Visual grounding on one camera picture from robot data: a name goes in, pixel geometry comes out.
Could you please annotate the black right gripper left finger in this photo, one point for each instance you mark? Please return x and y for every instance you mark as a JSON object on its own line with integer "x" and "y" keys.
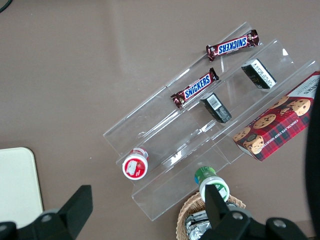
{"x": 72, "y": 212}

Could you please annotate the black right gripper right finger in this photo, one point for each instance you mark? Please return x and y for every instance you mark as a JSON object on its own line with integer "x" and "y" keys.
{"x": 220, "y": 215}

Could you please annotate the oval brown wicker basket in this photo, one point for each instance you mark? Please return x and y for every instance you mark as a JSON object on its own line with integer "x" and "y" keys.
{"x": 183, "y": 220}

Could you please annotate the beige plastic tray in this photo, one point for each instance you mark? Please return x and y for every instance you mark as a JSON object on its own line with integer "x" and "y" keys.
{"x": 17, "y": 187}

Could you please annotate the silver foil pouch stack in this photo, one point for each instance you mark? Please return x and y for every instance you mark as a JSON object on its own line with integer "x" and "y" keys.
{"x": 197, "y": 225}

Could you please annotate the green lidded cup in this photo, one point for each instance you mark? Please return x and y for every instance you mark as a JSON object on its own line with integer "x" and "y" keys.
{"x": 203, "y": 175}

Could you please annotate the red lidded cup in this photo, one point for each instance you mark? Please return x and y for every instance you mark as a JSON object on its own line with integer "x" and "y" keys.
{"x": 135, "y": 166}

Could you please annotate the clear acrylic stepped stand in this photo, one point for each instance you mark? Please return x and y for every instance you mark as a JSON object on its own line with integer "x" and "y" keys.
{"x": 175, "y": 140}

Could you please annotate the red tartan cookie box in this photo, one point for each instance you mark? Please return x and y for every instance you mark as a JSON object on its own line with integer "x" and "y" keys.
{"x": 277, "y": 125}

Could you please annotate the small black box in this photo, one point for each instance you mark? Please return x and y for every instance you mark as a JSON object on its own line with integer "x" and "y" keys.
{"x": 216, "y": 107}
{"x": 258, "y": 73}

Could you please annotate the brown Snickers bar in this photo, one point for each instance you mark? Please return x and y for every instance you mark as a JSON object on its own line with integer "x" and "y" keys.
{"x": 232, "y": 45}
{"x": 196, "y": 87}

